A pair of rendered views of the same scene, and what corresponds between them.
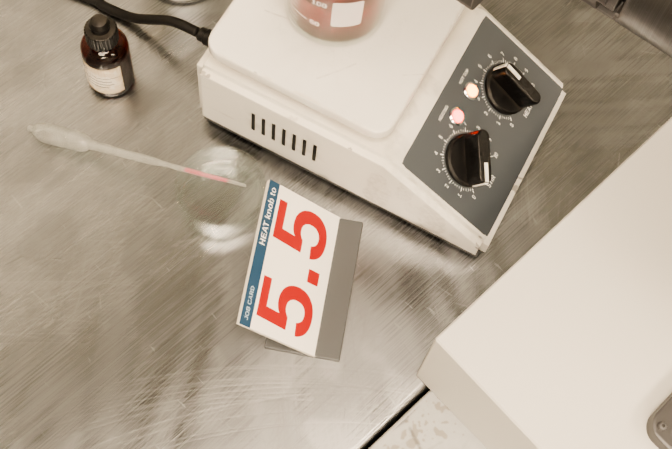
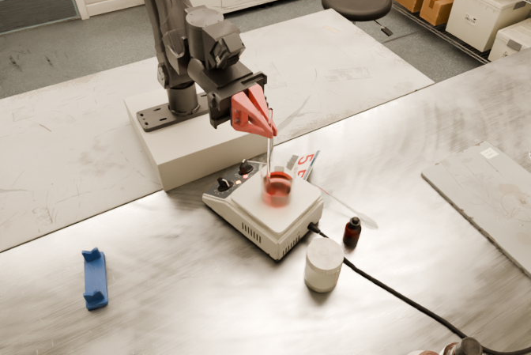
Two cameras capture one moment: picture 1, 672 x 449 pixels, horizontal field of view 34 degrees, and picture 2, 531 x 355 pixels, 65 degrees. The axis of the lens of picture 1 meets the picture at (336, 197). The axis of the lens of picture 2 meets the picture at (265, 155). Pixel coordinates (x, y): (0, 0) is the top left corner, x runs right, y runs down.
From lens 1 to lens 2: 0.81 m
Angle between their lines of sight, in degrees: 67
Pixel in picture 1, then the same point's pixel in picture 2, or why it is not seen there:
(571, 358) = not seen: hidden behind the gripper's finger
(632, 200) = (209, 140)
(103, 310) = (355, 176)
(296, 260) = (300, 168)
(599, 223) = (220, 137)
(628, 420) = not seen: hidden behind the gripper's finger
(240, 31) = (310, 194)
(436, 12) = (244, 189)
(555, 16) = (186, 232)
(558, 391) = not seen: hidden behind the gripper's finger
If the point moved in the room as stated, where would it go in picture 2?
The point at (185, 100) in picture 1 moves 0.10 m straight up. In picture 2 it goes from (325, 228) to (331, 194)
